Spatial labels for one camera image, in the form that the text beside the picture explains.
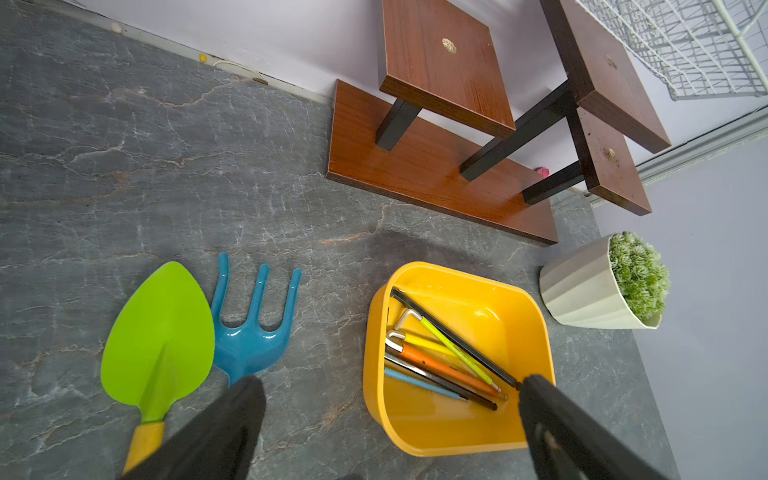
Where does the thin black hex key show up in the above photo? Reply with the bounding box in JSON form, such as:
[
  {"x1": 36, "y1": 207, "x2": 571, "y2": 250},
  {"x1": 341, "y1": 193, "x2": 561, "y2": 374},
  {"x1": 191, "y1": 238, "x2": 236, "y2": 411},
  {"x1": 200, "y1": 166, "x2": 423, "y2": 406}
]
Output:
[{"x1": 385, "y1": 353, "x2": 498, "y2": 411}]

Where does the white pot green plant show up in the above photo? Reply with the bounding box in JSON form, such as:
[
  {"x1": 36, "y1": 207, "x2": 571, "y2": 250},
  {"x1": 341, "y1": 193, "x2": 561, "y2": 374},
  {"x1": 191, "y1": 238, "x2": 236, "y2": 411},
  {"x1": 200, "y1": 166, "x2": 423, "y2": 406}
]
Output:
[{"x1": 539, "y1": 232, "x2": 671, "y2": 330}]

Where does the yellow hex key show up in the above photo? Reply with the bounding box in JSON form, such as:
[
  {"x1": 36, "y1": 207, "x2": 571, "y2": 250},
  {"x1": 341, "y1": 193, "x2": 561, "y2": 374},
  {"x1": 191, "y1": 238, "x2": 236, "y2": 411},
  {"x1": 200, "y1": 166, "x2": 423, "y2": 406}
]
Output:
[{"x1": 387, "y1": 330, "x2": 457, "y2": 358}]

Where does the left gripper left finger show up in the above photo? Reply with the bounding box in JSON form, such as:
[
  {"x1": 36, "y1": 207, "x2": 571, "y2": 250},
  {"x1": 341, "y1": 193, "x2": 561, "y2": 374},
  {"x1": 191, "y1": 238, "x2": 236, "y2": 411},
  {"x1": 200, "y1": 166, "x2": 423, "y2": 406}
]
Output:
[{"x1": 122, "y1": 376, "x2": 267, "y2": 479}]

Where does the green garden trowel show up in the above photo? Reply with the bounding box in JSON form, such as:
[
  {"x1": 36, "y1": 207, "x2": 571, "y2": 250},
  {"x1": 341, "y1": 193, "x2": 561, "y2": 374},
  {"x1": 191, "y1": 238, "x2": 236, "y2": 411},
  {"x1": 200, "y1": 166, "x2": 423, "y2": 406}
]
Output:
[{"x1": 100, "y1": 261, "x2": 215, "y2": 472}]

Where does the blue hex key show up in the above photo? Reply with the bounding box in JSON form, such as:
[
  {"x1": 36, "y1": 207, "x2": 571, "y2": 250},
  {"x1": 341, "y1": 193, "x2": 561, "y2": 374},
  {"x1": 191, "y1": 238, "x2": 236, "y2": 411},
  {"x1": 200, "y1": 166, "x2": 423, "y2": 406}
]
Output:
[{"x1": 384, "y1": 368, "x2": 465, "y2": 400}]

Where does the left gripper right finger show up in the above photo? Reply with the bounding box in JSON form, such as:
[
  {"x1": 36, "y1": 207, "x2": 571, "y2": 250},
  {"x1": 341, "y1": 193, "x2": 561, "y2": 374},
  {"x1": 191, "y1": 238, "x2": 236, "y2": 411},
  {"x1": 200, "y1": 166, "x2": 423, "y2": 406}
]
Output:
[{"x1": 519, "y1": 375, "x2": 664, "y2": 479}]

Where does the orange hex key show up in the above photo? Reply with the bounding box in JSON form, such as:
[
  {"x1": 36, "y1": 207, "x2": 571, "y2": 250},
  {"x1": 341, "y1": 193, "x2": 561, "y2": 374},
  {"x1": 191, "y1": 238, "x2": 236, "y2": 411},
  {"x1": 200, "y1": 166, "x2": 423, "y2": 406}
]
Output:
[{"x1": 385, "y1": 339, "x2": 508, "y2": 400}]

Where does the long white wire shelf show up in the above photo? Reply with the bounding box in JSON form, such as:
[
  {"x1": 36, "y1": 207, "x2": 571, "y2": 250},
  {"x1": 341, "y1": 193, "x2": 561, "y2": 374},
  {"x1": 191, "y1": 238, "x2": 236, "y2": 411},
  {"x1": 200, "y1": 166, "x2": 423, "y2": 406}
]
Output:
[{"x1": 578, "y1": 0, "x2": 767, "y2": 100}]

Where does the blue garden hand rake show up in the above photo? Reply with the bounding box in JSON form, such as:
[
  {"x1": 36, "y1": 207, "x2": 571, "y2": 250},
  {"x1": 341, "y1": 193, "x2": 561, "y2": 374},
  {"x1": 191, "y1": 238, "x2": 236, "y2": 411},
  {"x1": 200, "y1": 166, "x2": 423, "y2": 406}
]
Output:
[{"x1": 211, "y1": 253, "x2": 302, "y2": 387}]

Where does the brown wooden stepped stand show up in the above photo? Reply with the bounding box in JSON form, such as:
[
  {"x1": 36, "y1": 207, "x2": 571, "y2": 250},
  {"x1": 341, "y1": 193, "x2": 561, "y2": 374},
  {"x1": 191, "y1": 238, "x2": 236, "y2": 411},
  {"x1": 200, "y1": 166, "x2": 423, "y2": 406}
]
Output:
[{"x1": 327, "y1": 1, "x2": 670, "y2": 244}]

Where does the green hex key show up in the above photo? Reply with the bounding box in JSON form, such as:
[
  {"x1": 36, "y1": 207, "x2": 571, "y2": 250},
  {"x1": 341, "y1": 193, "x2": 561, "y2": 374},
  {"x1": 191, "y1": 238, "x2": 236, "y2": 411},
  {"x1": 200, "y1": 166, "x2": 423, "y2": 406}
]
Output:
[{"x1": 392, "y1": 309, "x2": 502, "y2": 391}]

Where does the large black hex key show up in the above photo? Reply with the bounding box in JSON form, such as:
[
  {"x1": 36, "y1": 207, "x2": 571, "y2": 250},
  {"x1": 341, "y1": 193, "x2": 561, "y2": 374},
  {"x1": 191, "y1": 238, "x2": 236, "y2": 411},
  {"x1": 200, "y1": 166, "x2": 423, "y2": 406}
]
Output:
[{"x1": 390, "y1": 287, "x2": 522, "y2": 390}]

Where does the yellow plastic storage box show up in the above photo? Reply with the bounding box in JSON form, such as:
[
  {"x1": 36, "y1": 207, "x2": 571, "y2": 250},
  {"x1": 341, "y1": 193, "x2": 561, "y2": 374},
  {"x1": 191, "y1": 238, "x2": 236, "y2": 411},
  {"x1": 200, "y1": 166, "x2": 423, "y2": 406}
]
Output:
[{"x1": 363, "y1": 262, "x2": 555, "y2": 457}]

